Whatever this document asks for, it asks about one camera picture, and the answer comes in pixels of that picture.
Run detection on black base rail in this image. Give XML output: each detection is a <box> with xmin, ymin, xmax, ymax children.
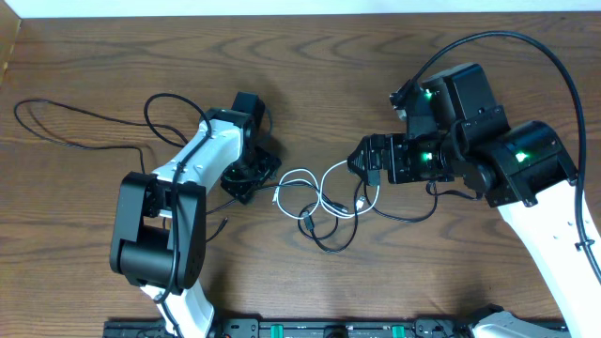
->
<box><xmin>102</xmin><ymin>304</ymin><xmax>569</xmax><ymax>338</ymax></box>

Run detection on white USB cable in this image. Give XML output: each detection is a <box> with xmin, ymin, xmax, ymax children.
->
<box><xmin>271</xmin><ymin>159</ymin><xmax>380</xmax><ymax>221</ymax></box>

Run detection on short black USB cable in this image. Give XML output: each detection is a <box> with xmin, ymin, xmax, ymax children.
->
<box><xmin>297</xmin><ymin>180</ymin><xmax>440</xmax><ymax>254</ymax></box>

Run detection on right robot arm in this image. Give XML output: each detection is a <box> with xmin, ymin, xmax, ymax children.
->
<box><xmin>347</xmin><ymin>63</ymin><xmax>600</xmax><ymax>337</ymax></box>

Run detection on long thin black cable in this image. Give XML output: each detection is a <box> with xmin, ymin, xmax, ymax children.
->
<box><xmin>12</xmin><ymin>92</ymin><xmax>283</xmax><ymax>245</ymax></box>

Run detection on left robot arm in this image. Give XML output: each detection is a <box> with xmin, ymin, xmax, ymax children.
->
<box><xmin>110</xmin><ymin>108</ymin><xmax>281</xmax><ymax>337</ymax></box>

